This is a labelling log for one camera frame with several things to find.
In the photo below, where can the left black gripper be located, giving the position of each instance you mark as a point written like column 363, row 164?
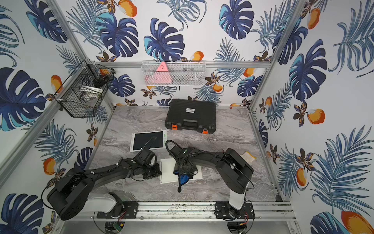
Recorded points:
column 152, row 171

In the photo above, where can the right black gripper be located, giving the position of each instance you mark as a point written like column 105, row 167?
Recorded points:
column 181, row 172

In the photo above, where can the blue grey microfibre cloth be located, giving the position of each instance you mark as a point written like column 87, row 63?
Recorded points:
column 184, row 175

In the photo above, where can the white drawing tablet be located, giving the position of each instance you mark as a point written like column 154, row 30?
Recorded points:
column 151, row 140
column 167, row 169

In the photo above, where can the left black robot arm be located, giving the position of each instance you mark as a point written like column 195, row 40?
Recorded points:
column 71, row 194

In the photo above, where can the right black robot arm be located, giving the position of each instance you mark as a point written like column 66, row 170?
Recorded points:
column 233, row 169

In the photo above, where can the black plastic tool case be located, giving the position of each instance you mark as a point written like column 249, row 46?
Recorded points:
column 192, row 115

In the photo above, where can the white knitted glove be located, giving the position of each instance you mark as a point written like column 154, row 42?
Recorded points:
column 248, row 157

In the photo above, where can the pink triangular card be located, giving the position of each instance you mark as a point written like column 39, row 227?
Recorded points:
column 161, row 75

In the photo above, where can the white mesh wall basket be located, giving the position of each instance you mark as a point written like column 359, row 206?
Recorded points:
column 183, row 72

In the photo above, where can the black wire basket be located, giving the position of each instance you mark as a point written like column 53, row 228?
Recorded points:
column 87, row 88

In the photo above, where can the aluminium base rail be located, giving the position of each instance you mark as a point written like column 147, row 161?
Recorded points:
column 207, row 211

